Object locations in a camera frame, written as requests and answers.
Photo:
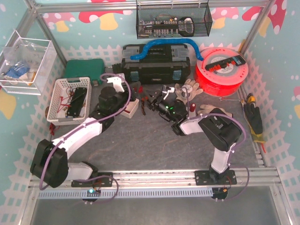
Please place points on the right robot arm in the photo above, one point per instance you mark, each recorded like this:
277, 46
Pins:
224, 132

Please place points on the blue white gloves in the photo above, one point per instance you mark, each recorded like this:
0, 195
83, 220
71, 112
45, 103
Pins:
18, 71

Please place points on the red spring in tray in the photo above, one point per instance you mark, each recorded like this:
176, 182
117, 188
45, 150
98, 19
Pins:
192, 107

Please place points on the grey slotted cable duct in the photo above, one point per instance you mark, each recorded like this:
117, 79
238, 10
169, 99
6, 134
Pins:
127, 193

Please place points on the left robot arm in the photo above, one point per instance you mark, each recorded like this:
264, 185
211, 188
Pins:
50, 163

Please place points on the orange black pliers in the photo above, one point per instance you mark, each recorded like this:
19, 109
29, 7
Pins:
144, 100

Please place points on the white perforated basket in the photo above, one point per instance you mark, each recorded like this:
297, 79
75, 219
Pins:
62, 94

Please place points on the clear acrylic wall box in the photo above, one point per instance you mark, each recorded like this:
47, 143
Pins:
38, 54

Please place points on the beige work glove rear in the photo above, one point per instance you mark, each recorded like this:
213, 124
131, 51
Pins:
196, 90

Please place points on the black rubber glove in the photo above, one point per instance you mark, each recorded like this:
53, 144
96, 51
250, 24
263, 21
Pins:
254, 120

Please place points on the black wire mesh basket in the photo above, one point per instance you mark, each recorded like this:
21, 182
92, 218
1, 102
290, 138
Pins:
173, 21

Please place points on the red filament spool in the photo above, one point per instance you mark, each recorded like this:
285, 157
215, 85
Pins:
223, 82

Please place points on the beige work glove front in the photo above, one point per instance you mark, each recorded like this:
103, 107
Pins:
206, 108

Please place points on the black toolbox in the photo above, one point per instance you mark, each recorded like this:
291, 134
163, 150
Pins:
163, 64

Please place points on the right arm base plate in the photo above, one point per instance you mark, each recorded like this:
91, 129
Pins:
204, 178

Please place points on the yellow handled tool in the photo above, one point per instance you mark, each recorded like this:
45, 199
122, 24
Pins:
250, 99

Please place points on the black box in basket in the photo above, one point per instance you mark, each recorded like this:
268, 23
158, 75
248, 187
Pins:
77, 102

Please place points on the green plastic case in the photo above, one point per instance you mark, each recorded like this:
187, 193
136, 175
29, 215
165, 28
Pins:
92, 68

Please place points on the white spring tray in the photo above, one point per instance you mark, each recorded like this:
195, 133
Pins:
131, 109

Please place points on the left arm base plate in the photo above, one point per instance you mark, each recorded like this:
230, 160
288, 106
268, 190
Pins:
105, 181

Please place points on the white peg base plate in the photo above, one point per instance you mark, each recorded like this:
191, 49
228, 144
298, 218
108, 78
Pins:
193, 114

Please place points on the solder wire spool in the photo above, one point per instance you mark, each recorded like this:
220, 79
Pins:
186, 91

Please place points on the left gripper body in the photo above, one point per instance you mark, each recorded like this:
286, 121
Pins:
129, 94

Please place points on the beige work glove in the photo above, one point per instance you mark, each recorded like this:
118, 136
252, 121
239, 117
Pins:
196, 90
206, 108

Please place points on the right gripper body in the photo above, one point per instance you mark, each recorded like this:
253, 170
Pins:
154, 103

